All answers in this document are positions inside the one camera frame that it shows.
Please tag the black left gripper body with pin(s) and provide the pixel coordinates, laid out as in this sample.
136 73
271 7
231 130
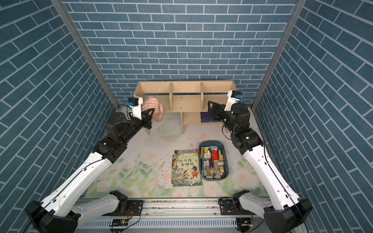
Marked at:
144 121

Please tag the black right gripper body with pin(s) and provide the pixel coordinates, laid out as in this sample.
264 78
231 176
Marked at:
221 115

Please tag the pink striped cloth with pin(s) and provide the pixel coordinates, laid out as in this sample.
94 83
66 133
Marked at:
153 103

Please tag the light wooden bookshelf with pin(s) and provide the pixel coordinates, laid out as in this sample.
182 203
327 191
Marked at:
188 98

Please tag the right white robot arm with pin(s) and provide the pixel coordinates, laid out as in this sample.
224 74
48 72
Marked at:
284 210

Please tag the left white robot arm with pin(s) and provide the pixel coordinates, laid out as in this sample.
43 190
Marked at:
58 212

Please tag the top blue book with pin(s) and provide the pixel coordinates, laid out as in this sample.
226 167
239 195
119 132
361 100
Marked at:
206 118

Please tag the red block in tray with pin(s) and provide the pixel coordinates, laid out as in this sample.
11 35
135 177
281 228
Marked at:
215 155

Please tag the teal tray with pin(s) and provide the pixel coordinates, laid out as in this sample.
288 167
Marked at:
213 170

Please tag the colourful children's picture book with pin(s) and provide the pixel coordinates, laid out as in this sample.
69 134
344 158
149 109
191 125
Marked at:
186 168

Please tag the left green circuit board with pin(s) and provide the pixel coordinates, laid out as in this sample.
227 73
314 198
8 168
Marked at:
121 223

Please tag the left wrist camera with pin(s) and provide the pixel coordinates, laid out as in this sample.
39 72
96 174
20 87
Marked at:
134 106

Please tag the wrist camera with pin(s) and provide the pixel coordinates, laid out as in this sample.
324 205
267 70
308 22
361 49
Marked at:
134 106
234 97

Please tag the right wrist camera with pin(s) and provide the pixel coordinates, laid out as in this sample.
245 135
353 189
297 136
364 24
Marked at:
234 97

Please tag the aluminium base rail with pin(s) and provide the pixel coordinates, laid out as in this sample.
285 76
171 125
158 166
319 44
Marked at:
182 213

